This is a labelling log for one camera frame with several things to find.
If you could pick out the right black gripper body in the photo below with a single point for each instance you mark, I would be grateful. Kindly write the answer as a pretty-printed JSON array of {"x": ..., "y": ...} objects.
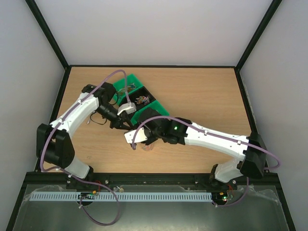
[{"x": 149, "y": 134}]

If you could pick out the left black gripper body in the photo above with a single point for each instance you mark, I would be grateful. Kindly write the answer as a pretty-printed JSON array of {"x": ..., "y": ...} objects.
[{"x": 120, "y": 119}]

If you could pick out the clear glass jar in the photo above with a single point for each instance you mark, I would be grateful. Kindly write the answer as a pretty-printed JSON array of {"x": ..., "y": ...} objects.
[{"x": 148, "y": 147}]

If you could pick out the green bin star candies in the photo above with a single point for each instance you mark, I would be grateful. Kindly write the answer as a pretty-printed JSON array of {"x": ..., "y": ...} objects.
[{"x": 147, "y": 111}]

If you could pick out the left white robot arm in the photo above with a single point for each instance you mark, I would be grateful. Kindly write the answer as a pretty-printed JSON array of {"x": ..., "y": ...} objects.
[{"x": 54, "y": 141}]

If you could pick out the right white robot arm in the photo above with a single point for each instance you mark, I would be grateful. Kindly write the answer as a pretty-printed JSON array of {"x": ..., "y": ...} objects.
[{"x": 248, "y": 152}]

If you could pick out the green bin wrapped candies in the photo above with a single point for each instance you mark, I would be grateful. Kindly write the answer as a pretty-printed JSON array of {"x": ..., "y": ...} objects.
[{"x": 133, "y": 84}]

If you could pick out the black bin lollipops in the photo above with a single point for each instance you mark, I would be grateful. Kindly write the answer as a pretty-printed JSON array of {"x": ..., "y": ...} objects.
[{"x": 141, "y": 97}]

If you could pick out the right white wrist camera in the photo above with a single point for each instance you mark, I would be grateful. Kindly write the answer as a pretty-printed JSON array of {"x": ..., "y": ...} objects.
[{"x": 135, "y": 136}]

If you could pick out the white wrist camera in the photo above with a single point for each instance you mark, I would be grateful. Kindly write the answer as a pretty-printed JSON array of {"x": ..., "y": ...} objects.
[
  {"x": 135, "y": 136},
  {"x": 129, "y": 108}
]

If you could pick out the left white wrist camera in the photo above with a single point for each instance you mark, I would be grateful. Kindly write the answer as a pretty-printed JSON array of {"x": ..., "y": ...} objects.
[{"x": 129, "y": 108}]

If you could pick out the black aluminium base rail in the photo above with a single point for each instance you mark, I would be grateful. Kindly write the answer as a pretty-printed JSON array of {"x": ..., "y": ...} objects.
[{"x": 111, "y": 180}]

